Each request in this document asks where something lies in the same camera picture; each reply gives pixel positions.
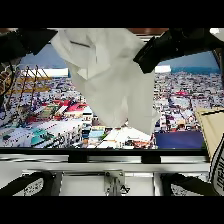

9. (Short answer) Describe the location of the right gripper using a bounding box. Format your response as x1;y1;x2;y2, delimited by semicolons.
132;34;175;75

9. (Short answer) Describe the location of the white shirt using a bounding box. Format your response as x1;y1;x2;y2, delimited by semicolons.
49;28;162;137

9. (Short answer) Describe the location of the beige garment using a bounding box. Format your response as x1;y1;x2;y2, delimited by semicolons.
194;107;224;162

